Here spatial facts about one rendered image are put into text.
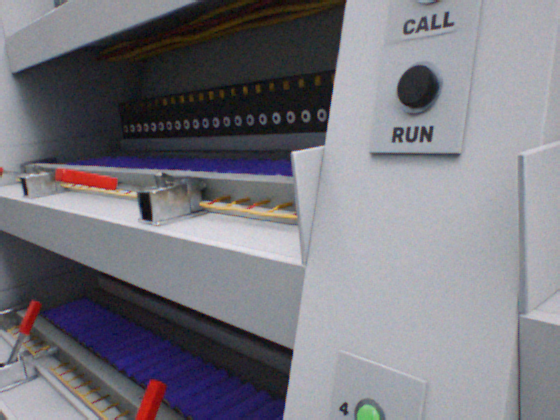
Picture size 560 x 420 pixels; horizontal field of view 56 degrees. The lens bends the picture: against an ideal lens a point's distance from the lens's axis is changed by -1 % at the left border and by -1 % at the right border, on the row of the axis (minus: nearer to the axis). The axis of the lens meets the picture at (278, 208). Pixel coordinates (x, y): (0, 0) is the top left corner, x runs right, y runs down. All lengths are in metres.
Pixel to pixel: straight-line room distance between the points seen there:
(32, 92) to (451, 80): 0.67
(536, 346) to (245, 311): 0.15
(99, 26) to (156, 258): 0.26
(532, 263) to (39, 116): 0.71
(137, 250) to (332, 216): 0.18
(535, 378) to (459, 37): 0.12
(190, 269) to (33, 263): 0.52
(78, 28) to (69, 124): 0.27
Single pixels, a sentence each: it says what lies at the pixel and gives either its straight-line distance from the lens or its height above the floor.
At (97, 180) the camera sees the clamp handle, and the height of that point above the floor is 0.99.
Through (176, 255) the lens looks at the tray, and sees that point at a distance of 0.33.
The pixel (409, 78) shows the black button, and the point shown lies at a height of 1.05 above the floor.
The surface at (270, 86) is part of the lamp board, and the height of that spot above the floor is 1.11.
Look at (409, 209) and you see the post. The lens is 0.20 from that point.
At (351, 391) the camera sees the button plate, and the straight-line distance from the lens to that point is 0.22.
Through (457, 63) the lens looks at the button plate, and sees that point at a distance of 0.21.
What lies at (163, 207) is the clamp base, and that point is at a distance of 0.36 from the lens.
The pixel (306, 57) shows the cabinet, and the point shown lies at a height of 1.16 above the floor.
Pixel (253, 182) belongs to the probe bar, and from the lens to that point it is 0.34.
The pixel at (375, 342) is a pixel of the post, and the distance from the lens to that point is 0.21.
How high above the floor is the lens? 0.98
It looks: 2 degrees up
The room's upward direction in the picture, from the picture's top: 9 degrees clockwise
